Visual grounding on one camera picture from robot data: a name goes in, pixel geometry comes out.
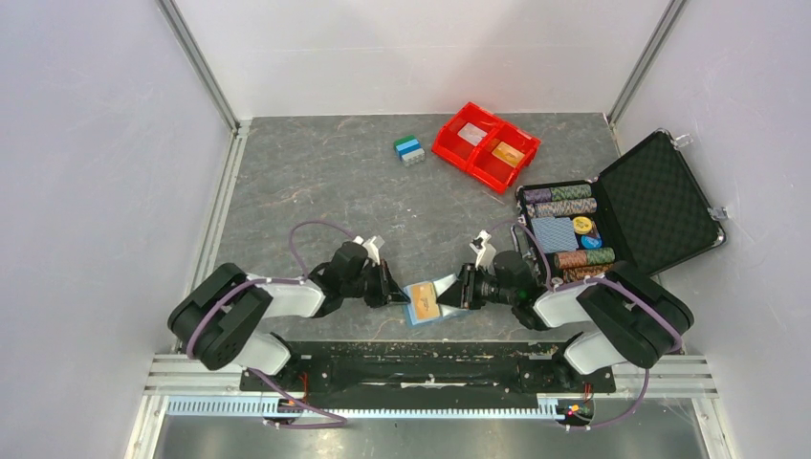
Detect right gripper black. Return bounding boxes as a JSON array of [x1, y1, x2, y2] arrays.
[[436, 262, 516, 310]]

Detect red divided plastic bin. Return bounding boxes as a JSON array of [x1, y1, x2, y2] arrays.
[[431, 101, 541, 194]]

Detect orange green chip row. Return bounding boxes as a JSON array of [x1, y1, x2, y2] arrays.
[[554, 248, 616, 270]]

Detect purple green chip row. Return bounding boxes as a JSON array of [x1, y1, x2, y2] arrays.
[[522, 185, 592, 204]]

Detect orange brown chip row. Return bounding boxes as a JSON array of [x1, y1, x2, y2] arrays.
[[562, 264, 613, 283]]

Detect purple brown chip row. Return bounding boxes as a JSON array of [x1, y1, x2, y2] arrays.
[[527, 198, 598, 218]]

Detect aluminium frame post left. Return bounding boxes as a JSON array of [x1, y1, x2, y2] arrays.
[[156, 0, 240, 133]]

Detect blue playing card deck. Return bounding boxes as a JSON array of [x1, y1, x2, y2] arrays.
[[531, 217, 579, 253]]

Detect white card in bin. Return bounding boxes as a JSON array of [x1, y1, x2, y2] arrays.
[[458, 122, 487, 146]]

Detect blue card holder wallet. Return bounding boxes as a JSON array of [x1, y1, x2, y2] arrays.
[[404, 274, 464, 327]]

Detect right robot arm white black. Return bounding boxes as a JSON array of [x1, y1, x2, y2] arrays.
[[437, 251, 694, 390]]

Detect aluminium frame post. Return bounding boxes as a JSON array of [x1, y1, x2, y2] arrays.
[[605, 0, 689, 129], [156, 0, 240, 133]]

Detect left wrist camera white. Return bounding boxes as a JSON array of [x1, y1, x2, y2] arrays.
[[353, 235, 384, 265]]

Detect stacked green blue white blocks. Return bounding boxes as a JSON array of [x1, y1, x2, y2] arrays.
[[393, 136, 426, 166]]

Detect blue dealer chip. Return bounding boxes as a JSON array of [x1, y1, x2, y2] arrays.
[[581, 234, 603, 250]]

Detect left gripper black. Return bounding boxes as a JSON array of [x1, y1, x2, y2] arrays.
[[342, 259, 410, 308]]

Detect orange credit card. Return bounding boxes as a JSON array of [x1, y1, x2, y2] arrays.
[[408, 282, 442, 321]]

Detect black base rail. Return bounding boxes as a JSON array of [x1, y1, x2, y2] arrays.
[[274, 341, 617, 410]]

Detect yellow dealer chip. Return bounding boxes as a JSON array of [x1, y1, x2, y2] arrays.
[[572, 216, 595, 235]]

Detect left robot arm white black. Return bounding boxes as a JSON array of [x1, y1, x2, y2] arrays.
[[167, 236, 409, 390]]

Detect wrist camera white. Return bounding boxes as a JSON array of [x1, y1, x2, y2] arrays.
[[353, 235, 384, 265], [469, 229, 497, 270]]

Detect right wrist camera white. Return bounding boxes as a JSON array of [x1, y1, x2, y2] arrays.
[[469, 229, 497, 270]]

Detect orange card in bin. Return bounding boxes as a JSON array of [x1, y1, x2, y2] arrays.
[[492, 142, 525, 168]]

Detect black poker chip case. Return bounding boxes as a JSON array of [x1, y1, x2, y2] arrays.
[[510, 129, 730, 286]]

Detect aluminium frame post right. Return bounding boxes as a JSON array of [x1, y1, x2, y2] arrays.
[[605, 0, 689, 129]]

